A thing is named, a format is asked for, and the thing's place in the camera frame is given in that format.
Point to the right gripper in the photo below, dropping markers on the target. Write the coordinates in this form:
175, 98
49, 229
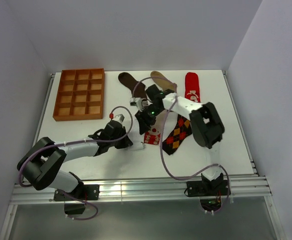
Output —
144, 121

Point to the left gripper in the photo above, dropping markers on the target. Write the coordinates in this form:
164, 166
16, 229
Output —
126, 143

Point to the white sock with black stripes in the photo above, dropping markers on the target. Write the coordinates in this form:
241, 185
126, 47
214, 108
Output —
135, 136

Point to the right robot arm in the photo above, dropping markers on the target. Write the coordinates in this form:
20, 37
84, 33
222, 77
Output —
207, 128

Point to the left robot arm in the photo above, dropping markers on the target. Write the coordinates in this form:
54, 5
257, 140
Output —
41, 166

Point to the beige and red reindeer sock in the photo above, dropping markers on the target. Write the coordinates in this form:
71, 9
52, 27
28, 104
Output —
153, 135

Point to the dark brown sock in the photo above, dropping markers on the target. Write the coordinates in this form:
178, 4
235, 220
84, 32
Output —
130, 82

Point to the tan sock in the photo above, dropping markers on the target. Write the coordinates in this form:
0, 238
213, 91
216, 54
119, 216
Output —
161, 81

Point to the black orange argyle sock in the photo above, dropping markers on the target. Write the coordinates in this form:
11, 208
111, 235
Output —
180, 132

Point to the orange compartment tray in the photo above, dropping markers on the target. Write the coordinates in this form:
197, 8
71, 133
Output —
80, 95

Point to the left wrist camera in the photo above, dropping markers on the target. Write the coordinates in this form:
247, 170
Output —
118, 118

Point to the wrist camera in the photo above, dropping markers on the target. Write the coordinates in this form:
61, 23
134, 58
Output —
138, 102
118, 118

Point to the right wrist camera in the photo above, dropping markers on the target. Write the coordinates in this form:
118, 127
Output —
138, 102

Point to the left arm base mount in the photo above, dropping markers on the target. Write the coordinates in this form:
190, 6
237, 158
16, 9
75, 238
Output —
75, 202

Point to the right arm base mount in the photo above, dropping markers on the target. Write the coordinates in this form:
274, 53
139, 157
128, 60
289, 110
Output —
209, 194

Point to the aluminium rail frame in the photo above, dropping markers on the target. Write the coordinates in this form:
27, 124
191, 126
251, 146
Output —
140, 199

